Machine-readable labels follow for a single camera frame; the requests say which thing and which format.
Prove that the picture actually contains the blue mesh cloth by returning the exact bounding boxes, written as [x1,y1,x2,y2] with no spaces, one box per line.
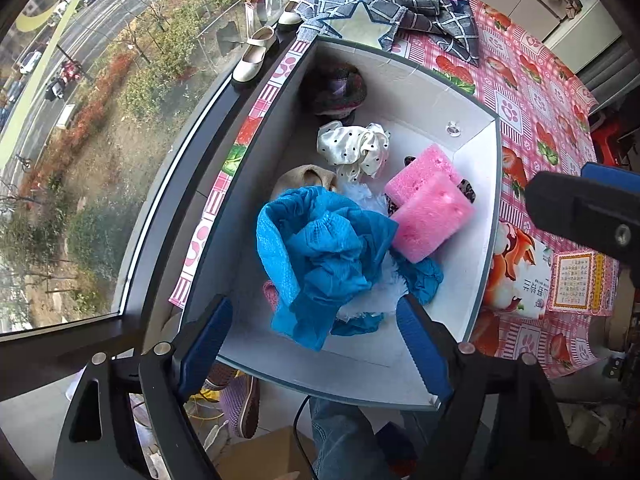
[256,185,400,352]

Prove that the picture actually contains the purple plaid slipper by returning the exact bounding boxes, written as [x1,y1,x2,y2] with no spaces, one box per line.
[206,364,262,439]

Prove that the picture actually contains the pink patterned carton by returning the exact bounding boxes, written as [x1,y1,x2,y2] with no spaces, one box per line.
[544,252,619,317]

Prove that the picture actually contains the beige sock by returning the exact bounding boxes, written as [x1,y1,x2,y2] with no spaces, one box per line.
[272,163,339,202]

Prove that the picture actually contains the white cardboard box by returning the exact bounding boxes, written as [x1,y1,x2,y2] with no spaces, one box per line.
[178,35,502,412]

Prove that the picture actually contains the yellow cable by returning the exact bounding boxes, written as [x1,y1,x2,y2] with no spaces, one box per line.
[184,389,227,422]

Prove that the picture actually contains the person's jeans leg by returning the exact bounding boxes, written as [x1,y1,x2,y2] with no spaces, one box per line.
[309,396,392,480]

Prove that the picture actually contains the grey curtain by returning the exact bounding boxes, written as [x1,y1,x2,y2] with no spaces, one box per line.
[574,35,632,107]

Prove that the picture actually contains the white polka dot scrunchie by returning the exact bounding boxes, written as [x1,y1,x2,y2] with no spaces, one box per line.
[317,122,391,184]

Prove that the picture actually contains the pink sponge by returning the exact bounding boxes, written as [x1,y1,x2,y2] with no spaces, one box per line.
[389,172,475,264]
[384,143,464,202]

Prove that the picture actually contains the dark knitted sock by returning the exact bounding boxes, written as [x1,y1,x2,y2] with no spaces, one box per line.
[304,61,369,122]

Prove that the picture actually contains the black cable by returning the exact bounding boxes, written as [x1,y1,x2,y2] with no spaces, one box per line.
[292,394,322,480]

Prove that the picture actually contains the leopard print scrunchie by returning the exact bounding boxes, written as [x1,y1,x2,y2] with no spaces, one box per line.
[385,177,476,217]

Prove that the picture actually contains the grey plaid cloth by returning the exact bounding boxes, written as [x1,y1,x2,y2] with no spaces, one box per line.
[297,0,481,67]

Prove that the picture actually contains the brown cardboard box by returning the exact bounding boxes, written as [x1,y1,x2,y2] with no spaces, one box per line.
[214,424,322,480]

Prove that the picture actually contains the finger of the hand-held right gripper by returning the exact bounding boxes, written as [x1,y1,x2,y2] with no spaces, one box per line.
[525,162,640,271]

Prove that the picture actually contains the pink strawberry tablecloth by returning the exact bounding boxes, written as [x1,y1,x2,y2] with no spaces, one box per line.
[169,0,619,380]

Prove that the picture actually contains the light blue fluffy sock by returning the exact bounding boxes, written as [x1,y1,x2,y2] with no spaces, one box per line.
[338,182,407,322]

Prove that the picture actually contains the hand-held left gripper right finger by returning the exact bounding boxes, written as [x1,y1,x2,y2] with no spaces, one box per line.
[396,295,571,480]

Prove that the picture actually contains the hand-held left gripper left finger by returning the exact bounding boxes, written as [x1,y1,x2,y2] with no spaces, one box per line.
[52,295,234,480]

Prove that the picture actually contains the cream leather shoe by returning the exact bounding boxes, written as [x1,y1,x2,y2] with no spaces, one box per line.
[231,25,280,92]
[277,0,309,32]

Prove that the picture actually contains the white orange snack packet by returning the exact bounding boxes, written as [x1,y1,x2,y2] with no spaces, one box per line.
[482,222,554,319]

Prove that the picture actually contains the red plastic stool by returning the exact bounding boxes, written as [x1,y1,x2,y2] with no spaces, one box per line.
[589,124,627,162]

